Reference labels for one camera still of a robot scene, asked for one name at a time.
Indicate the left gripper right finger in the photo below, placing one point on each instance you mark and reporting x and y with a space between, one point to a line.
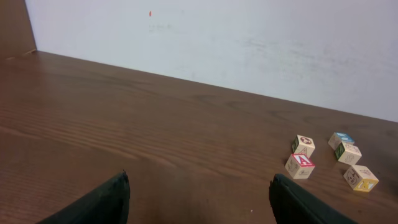
292 204

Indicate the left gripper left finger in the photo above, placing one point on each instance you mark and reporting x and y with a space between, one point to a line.
108 203

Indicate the red letter A block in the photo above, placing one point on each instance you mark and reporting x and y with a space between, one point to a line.
299 166

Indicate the soccer ball picture block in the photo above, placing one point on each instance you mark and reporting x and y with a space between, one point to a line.
303 145

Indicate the yellow sided picture block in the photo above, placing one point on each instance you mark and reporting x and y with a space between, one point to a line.
360 178

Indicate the plain block beside blue block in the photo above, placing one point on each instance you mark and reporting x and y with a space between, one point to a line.
347 153

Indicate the blue top wooden block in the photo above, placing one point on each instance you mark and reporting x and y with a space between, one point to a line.
338 138

